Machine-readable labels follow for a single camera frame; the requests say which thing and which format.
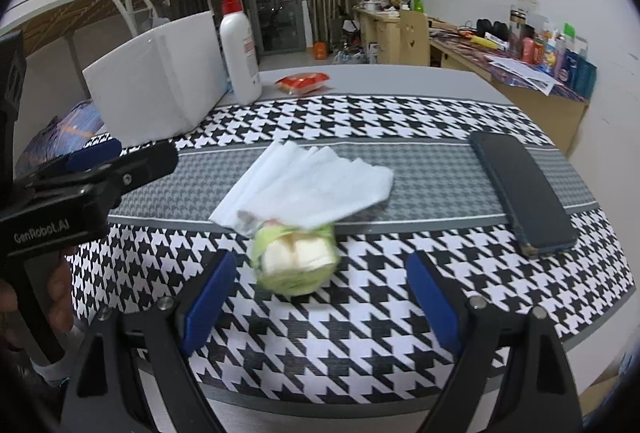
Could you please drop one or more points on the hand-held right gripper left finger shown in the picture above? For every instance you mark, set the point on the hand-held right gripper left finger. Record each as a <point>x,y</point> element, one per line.
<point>207,308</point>

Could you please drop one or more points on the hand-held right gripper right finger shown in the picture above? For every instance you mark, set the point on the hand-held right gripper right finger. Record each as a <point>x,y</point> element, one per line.
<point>435,308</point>

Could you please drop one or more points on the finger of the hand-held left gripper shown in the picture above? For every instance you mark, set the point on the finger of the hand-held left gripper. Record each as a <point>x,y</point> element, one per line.
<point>145,163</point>
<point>92,155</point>

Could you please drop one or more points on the white foam box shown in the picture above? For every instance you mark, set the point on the white foam box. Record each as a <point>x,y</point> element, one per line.
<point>150,78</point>

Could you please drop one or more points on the green tissue pack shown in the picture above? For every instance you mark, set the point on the green tissue pack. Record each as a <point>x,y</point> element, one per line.
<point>295,263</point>

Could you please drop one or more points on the white paper tissue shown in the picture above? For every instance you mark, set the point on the white paper tissue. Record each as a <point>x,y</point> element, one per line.
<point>300,183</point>

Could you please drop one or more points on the person's left forearm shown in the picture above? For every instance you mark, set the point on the person's left forearm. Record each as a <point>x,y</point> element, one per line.
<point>55,363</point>

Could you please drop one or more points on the person's left hand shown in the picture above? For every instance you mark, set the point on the person's left hand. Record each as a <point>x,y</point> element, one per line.
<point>61,288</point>

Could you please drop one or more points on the white lotion bottle red pump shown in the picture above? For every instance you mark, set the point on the white lotion bottle red pump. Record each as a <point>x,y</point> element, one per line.
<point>240,58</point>

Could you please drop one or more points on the red snack packet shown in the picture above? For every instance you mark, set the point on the red snack packet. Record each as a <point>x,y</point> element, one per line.
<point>302,83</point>

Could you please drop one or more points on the orange plastic container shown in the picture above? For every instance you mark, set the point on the orange plastic container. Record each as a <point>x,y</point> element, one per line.
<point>320,51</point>

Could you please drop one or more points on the cluttered wooden desk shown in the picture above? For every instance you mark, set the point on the cluttered wooden desk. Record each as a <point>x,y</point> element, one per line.
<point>550,113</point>

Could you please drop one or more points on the loose white papers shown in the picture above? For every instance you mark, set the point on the loose white papers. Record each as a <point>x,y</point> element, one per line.
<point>525,73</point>

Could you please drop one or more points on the white cardboard box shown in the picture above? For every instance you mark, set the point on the white cardboard box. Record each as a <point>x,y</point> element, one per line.
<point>373,52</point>

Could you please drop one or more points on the wooden desk with drawers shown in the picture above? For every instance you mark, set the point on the wooden desk with drawers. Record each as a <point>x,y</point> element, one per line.
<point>375,33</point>

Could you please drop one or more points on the wooden chair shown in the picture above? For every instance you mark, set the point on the wooden chair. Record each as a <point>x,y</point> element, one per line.
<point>414,38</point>

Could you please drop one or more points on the group of toiletry bottles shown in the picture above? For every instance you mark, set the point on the group of toiletry bottles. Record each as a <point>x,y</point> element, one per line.
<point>555,53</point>

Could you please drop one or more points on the black headphones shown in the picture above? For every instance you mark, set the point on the black headphones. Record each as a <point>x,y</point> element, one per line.
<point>492,28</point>

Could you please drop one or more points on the green bottle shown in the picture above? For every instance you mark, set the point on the green bottle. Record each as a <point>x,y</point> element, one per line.
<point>417,3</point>

